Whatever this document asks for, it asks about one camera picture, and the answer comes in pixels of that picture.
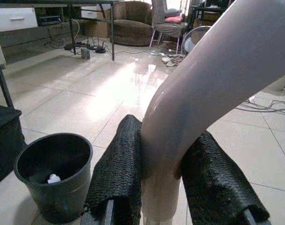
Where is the small grey block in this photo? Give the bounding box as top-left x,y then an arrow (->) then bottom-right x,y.
80,47 -> 91,60

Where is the white drawer cabinet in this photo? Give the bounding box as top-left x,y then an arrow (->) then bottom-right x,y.
0,7 -> 39,33

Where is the grey floor cable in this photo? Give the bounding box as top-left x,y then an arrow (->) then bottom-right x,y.
237,97 -> 285,116

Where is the pink pillow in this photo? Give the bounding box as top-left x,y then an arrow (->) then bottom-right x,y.
165,15 -> 183,24

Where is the brown upholstered armchair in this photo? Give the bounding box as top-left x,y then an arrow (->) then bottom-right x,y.
112,0 -> 155,46

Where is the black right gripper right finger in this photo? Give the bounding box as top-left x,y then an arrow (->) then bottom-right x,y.
179,131 -> 271,225

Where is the crumpled white paper ball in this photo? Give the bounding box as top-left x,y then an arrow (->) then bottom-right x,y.
47,173 -> 62,184

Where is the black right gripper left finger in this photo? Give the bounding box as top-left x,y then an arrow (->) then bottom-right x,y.
85,114 -> 143,225

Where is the grey pillow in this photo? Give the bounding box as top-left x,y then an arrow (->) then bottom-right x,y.
165,8 -> 183,17

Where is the cloth-covered metal chair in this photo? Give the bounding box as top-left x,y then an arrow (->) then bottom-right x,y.
148,0 -> 190,55

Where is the black plastic waste bin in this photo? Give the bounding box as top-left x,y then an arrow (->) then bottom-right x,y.
14,132 -> 94,218

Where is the crumpled cloth rag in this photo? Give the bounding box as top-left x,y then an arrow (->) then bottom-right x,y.
161,54 -> 184,68

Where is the pink long-handled dustpan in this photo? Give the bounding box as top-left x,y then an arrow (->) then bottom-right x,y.
140,0 -> 285,225

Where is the large black bag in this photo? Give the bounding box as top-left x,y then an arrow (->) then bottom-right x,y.
0,103 -> 29,188

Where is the dark metal frame table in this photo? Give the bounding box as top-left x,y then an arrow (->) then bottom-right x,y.
31,0 -> 121,62

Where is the round floor fan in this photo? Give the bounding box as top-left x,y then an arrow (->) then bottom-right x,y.
181,25 -> 212,57

